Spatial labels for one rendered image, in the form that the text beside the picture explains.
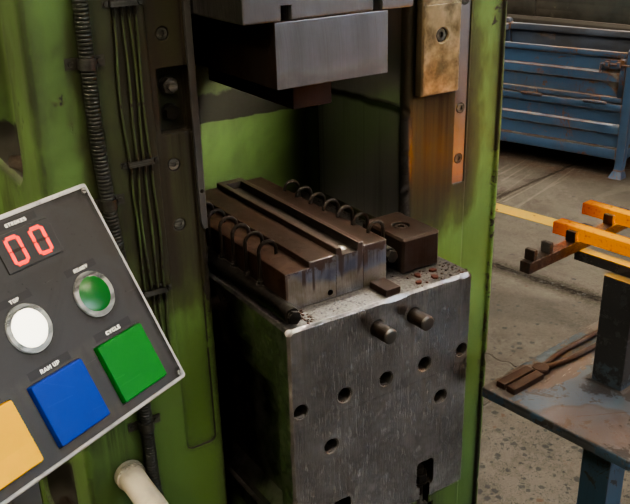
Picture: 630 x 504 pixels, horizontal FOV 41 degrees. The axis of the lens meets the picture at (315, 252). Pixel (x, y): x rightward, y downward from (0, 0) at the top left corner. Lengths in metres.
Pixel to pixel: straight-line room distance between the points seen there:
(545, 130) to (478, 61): 3.53
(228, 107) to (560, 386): 0.84
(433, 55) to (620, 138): 3.50
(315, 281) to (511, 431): 1.45
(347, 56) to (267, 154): 0.57
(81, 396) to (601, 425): 0.89
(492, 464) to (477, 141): 1.14
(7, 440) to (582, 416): 0.97
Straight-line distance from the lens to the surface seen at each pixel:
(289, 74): 1.24
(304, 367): 1.34
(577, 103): 5.06
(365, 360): 1.41
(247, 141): 1.79
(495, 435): 2.68
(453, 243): 1.74
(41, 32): 1.24
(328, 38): 1.27
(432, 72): 1.56
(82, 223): 1.09
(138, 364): 1.07
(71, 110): 1.26
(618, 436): 1.51
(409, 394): 1.52
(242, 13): 1.19
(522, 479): 2.52
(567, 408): 1.56
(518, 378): 1.61
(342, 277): 1.39
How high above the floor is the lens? 1.53
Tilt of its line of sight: 23 degrees down
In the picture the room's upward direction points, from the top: 2 degrees counter-clockwise
